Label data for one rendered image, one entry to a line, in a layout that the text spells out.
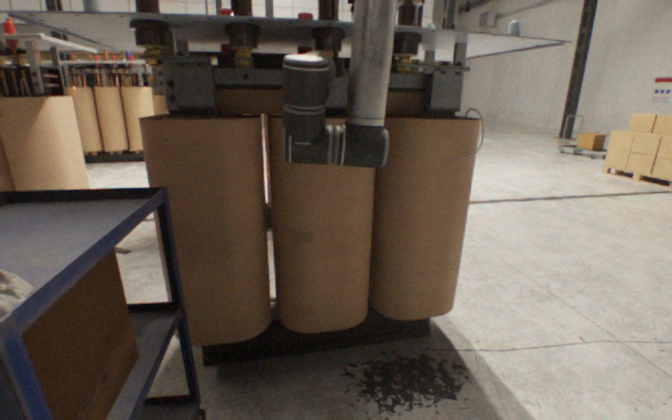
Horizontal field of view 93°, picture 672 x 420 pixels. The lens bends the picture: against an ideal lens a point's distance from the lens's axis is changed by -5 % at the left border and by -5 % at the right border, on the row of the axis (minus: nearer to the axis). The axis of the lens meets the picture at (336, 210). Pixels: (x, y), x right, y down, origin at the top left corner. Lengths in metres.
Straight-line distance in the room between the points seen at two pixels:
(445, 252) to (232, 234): 0.87
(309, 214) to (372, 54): 0.63
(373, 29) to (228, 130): 0.57
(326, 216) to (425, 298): 0.61
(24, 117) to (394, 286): 2.80
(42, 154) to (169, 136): 2.15
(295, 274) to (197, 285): 0.37
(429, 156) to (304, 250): 0.59
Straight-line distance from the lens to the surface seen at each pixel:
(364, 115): 0.87
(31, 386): 0.59
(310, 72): 0.82
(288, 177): 1.24
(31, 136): 3.28
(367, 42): 0.88
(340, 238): 1.31
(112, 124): 7.04
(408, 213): 1.38
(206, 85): 1.22
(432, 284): 1.56
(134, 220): 0.85
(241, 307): 1.42
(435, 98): 1.37
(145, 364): 1.03
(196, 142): 1.20
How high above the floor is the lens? 1.15
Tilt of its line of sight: 18 degrees down
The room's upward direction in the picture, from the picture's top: 1 degrees clockwise
